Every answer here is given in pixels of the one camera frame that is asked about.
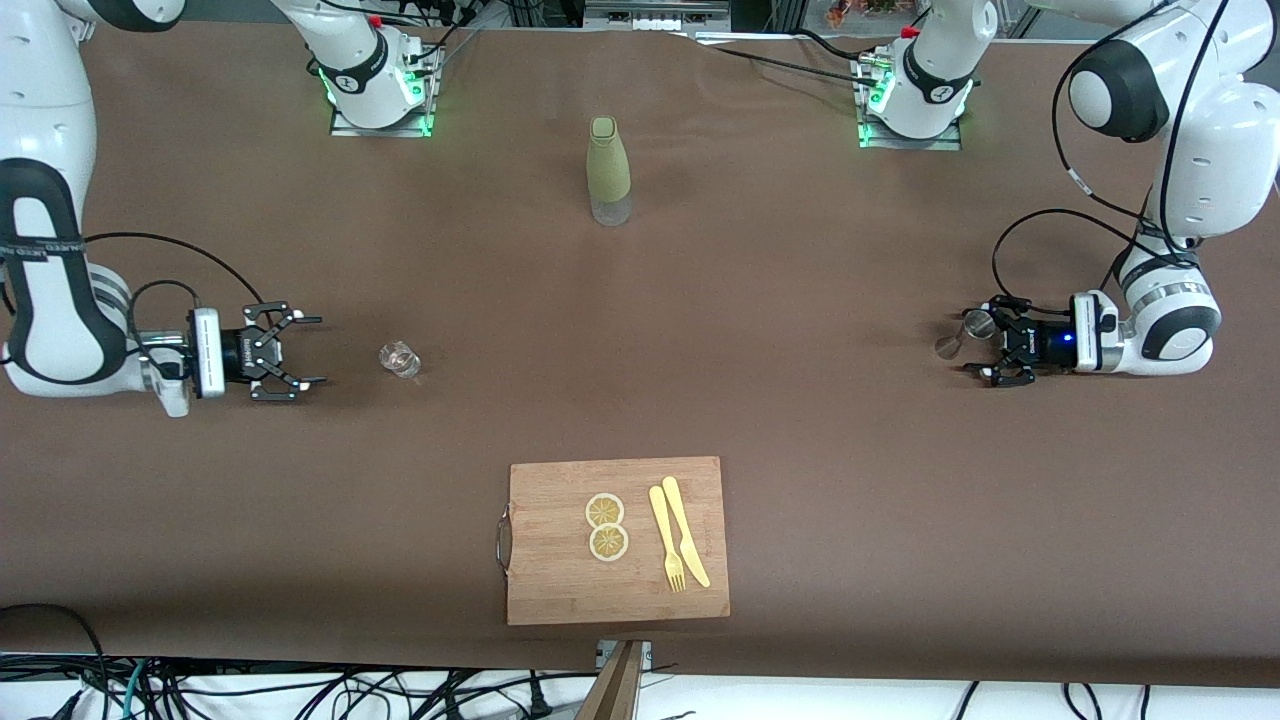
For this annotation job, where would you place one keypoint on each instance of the orange background object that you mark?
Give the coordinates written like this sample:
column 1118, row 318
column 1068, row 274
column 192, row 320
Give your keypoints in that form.
column 860, row 8

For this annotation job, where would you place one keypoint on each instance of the metal jigger shaker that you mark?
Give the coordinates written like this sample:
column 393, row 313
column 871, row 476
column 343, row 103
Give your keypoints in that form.
column 975, row 323

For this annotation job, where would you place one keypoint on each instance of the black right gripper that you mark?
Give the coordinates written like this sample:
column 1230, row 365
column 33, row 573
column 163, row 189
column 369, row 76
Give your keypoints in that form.
column 234, row 352

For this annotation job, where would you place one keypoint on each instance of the yellow plastic knife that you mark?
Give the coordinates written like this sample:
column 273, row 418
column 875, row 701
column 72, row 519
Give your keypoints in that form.
column 680, row 520

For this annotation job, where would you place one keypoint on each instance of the wooden cutting board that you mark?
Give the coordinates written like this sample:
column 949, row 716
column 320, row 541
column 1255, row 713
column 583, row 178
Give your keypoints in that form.
column 560, row 580

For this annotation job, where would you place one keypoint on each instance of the small metal bracket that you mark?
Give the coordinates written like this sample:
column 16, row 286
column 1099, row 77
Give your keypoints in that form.
column 646, row 650

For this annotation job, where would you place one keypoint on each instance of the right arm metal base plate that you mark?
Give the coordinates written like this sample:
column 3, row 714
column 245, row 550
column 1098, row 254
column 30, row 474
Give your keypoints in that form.
column 345, row 126

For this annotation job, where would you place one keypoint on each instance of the wooden post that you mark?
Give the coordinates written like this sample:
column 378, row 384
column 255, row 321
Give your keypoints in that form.
column 615, row 690

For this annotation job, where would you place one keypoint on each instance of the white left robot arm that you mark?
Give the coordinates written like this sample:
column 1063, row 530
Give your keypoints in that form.
column 1210, row 150

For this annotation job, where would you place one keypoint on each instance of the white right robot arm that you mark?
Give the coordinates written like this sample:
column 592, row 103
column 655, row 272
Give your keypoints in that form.
column 50, row 330

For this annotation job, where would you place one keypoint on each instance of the yellow lemon slice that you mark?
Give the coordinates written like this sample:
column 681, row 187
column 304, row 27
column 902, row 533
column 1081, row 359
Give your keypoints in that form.
column 608, row 543
column 604, row 510

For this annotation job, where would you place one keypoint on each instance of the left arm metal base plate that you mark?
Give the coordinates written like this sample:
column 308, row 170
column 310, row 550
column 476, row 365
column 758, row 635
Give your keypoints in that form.
column 950, row 143

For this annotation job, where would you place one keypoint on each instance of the aluminium frame profile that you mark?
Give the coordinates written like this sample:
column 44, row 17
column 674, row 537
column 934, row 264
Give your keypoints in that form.
column 78, row 32

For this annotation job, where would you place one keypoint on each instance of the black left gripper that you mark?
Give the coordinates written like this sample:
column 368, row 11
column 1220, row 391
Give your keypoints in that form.
column 1043, row 345

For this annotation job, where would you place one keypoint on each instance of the clear glass measuring cup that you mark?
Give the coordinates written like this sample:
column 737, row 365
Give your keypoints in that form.
column 400, row 360

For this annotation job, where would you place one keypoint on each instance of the green sleeved glass bottle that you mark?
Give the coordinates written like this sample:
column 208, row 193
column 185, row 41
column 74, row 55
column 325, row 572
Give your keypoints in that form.
column 608, row 170

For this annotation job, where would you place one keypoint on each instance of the yellow plastic fork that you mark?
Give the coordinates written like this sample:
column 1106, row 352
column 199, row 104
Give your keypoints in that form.
column 662, row 525

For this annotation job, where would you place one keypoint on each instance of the brown table cover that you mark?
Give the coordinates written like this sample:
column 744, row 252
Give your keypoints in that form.
column 900, row 500

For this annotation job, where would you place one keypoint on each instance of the grey equipment box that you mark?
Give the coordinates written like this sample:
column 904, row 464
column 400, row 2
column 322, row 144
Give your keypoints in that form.
column 655, row 12

